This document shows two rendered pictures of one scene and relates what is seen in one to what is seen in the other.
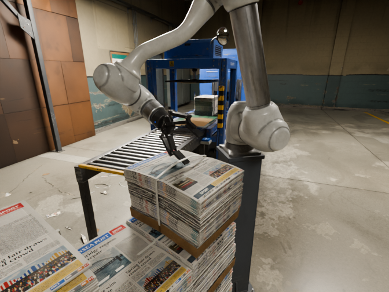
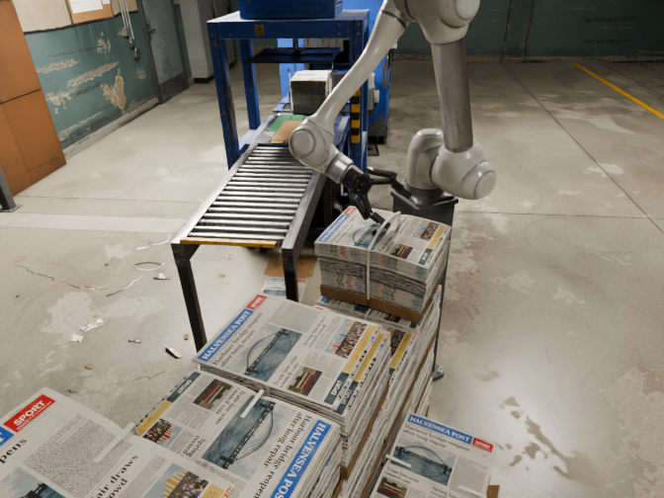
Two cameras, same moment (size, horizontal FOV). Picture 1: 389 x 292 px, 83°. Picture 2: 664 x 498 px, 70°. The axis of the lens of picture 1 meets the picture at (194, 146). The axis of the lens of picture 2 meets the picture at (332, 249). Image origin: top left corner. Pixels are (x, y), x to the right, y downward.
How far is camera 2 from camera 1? 0.85 m
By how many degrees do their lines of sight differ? 16
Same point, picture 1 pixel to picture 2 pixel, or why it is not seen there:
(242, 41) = (448, 78)
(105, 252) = not seen: hidden behind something
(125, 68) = (325, 129)
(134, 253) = not seen: hidden behind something
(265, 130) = (470, 176)
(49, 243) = (332, 319)
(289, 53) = not seen: outside the picture
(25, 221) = (287, 307)
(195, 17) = (385, 41)
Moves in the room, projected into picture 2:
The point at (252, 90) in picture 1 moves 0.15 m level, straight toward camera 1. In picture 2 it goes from (456, 130) to (464, 145)
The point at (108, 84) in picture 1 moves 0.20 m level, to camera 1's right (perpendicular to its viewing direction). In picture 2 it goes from (313, 152) to (380, 146)
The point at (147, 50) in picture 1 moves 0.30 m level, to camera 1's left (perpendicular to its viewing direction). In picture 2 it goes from (342, 100) to (240, 109)
